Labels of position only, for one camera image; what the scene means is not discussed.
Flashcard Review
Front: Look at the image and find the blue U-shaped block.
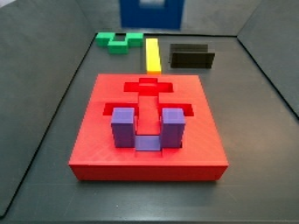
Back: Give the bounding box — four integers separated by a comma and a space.
118, 0, 184, 30

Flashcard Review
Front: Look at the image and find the red puzzle board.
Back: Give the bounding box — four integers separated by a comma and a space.
69, 74, 229, 181

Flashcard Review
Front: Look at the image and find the purple U-shaped block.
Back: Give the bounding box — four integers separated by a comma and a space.
110, 108, 185, 151

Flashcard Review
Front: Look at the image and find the yellow long bar block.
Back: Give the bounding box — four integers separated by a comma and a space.
145, 38, 161, 74

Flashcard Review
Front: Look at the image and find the black angled block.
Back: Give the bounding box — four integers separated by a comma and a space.
169, 44, 214, 69

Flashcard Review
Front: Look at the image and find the green zigzag block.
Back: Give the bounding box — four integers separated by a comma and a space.
96, 32, 144, 54

